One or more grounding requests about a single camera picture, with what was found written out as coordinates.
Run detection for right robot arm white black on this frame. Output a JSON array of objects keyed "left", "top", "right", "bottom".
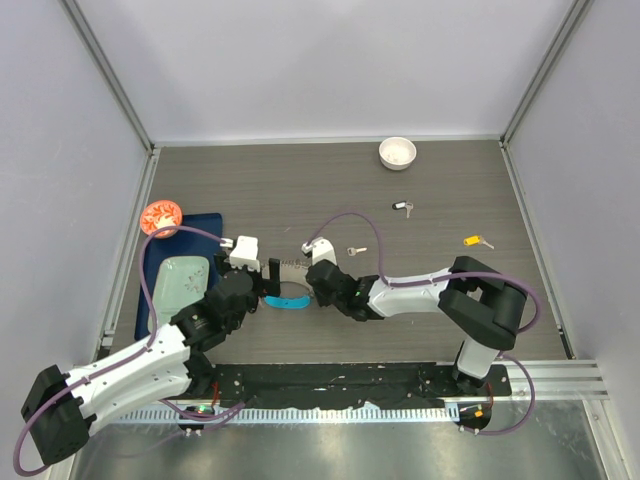
[{"left": 306, "top": 256, "right": 528, "bottom": 395}]

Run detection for slotted cable duct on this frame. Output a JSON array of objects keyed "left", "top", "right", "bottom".
[{"left": 113, "top": 403, "right": 459, "bottom": 425}]

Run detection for orange patterned bowl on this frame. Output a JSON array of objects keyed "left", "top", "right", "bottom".
[{"left": 139, "top": 200, "right": 183, "bottom": 239}]

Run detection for dark blue tray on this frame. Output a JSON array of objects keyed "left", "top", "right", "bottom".
[{"left": 134, "top": 212, "right": 224, "bottom": 341}]

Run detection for white bowl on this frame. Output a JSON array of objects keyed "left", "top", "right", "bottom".
[{"left": 378, "top": 137, "right": 417, "bottom": 171}]

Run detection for aluminium frame rail front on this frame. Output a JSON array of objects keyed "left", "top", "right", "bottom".
[{"left": 507, "top": 359, "right": 611, "bottom": 401}]

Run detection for left aluminium corner post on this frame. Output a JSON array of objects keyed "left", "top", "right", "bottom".
[{"left": 59, "top": 0, "right": 155, "bottom": 155}]

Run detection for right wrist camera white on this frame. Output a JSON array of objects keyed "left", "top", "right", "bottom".
[{"left": 301, "top": 237, "right": 337, "bottom": 265}]

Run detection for pale green rectangular plate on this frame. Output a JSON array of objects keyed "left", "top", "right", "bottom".
[{"left": 152, "top": 256, "right": 210, "bottom": 327}]

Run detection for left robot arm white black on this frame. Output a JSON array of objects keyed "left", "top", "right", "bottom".
[{"left": 13, "top": 259, "right": 280, "bottom": 475}]

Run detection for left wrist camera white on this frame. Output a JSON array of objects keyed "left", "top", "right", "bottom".
[{"left": 220, "top": 235, "right": 261, "bottom": 272}]

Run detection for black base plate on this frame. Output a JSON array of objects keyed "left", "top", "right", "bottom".
[{"left": 154, "top": 361, "right": 514, "bottom": 409}]

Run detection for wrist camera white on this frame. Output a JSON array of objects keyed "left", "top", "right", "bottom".
[
  {"left": 301, "top": 237, "right": 337, "bottom": 265},
  {"left": 220, "top": 235, "right": 261, "bottom": 272}
]

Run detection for right aluminium corner post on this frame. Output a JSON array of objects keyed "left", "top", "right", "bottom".
[{"left": 500, "top": 0, "right": 593, "bottom": 147}]

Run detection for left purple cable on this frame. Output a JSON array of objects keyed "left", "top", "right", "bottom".
[{"left": 13, "top": 224, "right": 246, "bottom": 475}]

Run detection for bare silver key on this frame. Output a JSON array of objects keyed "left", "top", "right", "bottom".
[{"left": 346, "top": 247, "right": 368, "bottom": 256}]

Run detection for key with yellow tag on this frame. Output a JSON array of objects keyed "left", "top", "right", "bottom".
[{"left": 463, "top": 235, "right": 495, "bottom": 250}]

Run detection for aluminium corner post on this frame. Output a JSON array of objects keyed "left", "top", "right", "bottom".
[
  {"left": 59, "top": 0, "right": 155, "bottom": 155},
  {"left": 500, "top": 0, "right": 593, "bottom": 147}
]

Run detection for large keyring with small rings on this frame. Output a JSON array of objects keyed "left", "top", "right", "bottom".
[{"left": 264, "top": 260, "right": 314, "bottom": 310}]

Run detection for key with black tag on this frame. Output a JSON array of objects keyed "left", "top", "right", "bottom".
[{"left": 392, "top": 201, "right": 414, "bottom": 219}]

